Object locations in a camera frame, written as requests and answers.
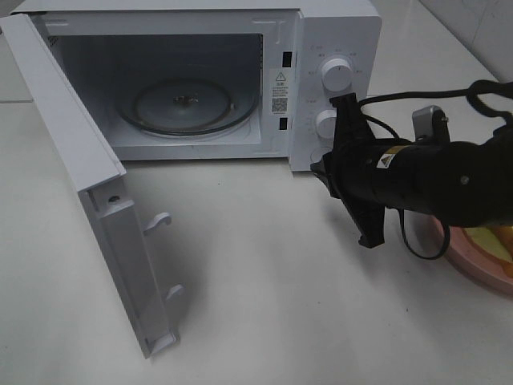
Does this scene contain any pink round plate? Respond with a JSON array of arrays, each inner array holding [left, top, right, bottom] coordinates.
[[444, 227, 512, 298]]

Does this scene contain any white upper microwave knob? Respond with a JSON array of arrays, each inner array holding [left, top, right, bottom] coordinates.
[[321, 57, 352, 92]]

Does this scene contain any round door release button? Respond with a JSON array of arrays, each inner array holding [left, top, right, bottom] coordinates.
[[310, 147, 331, 164]]

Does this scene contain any white warning label sticker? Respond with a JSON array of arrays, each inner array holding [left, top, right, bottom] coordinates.
[[269, 67, 293, 116]]

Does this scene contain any white lower microwave knob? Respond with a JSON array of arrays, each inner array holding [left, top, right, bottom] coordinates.
[[315, 109, 337, 140]]

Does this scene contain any glass microwave turntable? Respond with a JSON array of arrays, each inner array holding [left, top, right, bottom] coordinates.
[[116, 77, 260, 136]]

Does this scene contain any white microwave oven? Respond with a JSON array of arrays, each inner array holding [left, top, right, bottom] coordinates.
[[7, 1, 382, 172]]

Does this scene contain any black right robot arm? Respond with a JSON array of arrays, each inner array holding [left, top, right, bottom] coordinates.
[[310, 93, 512, 249]]

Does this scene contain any toast sandwich with lettuce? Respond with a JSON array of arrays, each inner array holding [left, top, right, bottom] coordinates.
[[463, 226, 512, 278]]

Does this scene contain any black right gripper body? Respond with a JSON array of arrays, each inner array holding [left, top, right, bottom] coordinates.
[[310, 128, 385, 209]]

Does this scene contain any white microwave knob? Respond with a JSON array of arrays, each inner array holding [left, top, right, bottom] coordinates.
[[321, 57, 352, 92], [315, 109, 337, 140]]

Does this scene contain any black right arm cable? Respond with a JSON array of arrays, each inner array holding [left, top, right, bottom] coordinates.
[[356, 79, 513, 261]]

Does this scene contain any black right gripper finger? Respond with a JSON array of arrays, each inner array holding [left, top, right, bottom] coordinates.
[[329, 92, 376, 140], [341, 197, 386, 247]]

